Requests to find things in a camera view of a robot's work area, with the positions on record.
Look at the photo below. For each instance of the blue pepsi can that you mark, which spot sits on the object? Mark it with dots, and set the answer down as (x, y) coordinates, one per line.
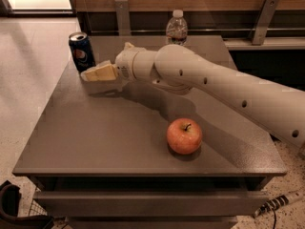
(81, 51)

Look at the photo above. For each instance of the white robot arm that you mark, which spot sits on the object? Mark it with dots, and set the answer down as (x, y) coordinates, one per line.
(278, 109)

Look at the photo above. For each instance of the clear plastic water bottle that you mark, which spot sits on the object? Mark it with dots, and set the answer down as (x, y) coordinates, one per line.
(177, 29)

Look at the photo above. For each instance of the red apple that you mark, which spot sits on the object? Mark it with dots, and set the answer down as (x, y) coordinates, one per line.
(184, 136)

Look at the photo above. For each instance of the grey cabinet drawer front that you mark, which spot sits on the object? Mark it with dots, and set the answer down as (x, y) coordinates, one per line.
(150, 204)

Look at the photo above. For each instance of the light side shelf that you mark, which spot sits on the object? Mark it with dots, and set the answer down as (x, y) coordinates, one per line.
(270, 43)

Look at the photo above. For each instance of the black chair base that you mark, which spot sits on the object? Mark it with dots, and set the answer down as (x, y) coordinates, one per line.
(9, 206)

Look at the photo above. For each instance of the left grey metal bracket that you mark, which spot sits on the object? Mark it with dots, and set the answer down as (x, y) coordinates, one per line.
(123, 17)

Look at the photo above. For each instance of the grey metal bracket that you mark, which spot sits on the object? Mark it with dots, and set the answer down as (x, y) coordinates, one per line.
(123, 17)
(263, 21)

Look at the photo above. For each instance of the right grey metal bracket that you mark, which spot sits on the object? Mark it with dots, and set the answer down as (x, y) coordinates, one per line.
(263, 21)

